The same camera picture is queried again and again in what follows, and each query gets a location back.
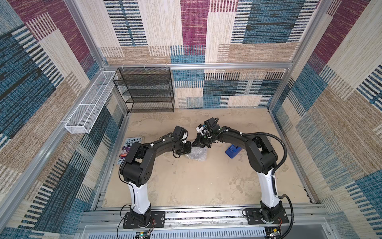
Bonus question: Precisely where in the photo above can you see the clear bubble wrap sheet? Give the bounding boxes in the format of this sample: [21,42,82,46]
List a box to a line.
[186,147,208,161]

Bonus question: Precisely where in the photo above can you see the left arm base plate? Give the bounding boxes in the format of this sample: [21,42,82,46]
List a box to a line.
[122,210,166,229]

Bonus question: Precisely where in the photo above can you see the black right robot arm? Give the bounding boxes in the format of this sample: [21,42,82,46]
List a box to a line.
[192,126,283,223]

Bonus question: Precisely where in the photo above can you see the black corrugated cable conduit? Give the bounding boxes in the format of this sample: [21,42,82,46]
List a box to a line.
[241,132,288,177]

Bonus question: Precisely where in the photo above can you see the colourful treehouse book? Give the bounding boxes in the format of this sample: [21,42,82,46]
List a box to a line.
[117,137,143,165]

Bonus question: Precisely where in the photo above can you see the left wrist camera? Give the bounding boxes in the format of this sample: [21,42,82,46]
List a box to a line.
[170,125,189,143]

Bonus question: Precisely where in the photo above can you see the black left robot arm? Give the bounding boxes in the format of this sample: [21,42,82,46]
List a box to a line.
[119,136,192,226]

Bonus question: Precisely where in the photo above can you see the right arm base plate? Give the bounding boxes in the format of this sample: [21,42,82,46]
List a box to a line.
[242,207,289,225]

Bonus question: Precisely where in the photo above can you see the blue tape dispenser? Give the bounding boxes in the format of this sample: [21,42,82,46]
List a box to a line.
[225,144,242,159]

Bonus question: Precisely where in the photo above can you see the black wire shelf rack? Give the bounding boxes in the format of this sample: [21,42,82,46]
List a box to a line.
[113,67,175,113]

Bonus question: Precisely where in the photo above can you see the white wire mesh basket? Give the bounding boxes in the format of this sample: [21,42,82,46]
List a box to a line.
[65,71,116,134]

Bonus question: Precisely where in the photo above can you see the aluminium front rail frame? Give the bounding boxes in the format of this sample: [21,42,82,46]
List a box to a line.
[75,203,340,239]

